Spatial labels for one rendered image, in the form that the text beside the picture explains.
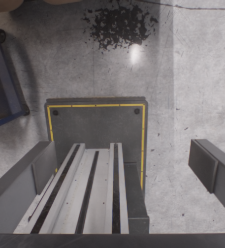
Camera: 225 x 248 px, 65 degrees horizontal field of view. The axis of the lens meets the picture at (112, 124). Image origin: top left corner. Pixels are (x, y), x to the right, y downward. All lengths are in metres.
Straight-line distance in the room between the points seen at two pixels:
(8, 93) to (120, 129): 0.91
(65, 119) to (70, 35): 0.66
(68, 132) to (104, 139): 0.26
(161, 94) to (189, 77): 0.25
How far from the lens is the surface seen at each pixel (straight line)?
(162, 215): 2.11
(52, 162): 0.16
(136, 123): 1.22
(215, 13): 1.70
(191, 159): 0.17
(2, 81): 1.60
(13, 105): 1.59
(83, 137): 1.26
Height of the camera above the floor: 1.48
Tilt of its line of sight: 73 degrees down
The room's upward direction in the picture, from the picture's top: 176 degrees counter-clockwise
